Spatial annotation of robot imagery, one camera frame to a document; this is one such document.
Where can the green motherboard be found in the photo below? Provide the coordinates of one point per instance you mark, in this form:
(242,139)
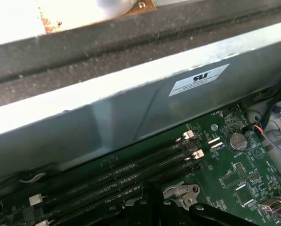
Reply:
(225,164)

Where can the white case wall sticker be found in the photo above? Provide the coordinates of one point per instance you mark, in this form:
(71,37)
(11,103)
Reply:
(199,80)

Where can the silver motherboard screw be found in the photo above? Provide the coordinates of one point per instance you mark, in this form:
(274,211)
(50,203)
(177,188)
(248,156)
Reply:
(214,127)

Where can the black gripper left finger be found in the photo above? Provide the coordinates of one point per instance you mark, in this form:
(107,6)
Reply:
(146,212)

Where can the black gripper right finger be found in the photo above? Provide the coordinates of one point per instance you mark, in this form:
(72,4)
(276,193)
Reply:
(165,213)

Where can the black RAM slot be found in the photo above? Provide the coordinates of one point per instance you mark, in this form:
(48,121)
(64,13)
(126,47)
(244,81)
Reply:
(107,183)
(107,195)
(107,171)
(173,178)

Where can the metal CPU socket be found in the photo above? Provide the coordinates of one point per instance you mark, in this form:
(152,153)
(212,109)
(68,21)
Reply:
(192,194)

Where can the black square board chip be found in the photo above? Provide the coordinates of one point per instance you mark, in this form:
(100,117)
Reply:
(244,195)

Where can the black open PC case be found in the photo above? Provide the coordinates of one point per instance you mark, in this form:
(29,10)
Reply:
(130,113)

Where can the silver board USB port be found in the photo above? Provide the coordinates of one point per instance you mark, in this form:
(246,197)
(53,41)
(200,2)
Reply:
(270,206)

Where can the silver coin battery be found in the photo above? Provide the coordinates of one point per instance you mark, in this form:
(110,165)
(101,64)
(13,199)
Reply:
(236,141)

